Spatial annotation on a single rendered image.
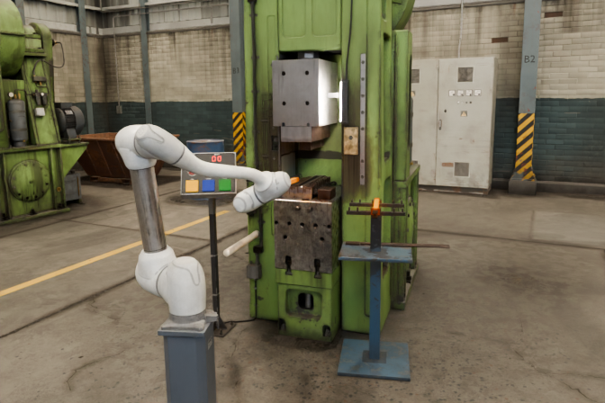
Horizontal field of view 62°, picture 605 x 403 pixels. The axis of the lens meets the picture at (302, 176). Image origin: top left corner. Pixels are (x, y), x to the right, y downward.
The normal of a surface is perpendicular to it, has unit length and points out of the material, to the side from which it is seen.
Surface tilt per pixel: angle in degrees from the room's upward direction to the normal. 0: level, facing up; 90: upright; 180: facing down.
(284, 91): 90
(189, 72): 90
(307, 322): 89
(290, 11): 90
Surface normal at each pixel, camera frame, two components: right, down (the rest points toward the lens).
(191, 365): -0.11, 0.16
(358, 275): -0.32, 0.15
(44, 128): 0.82, -0.11
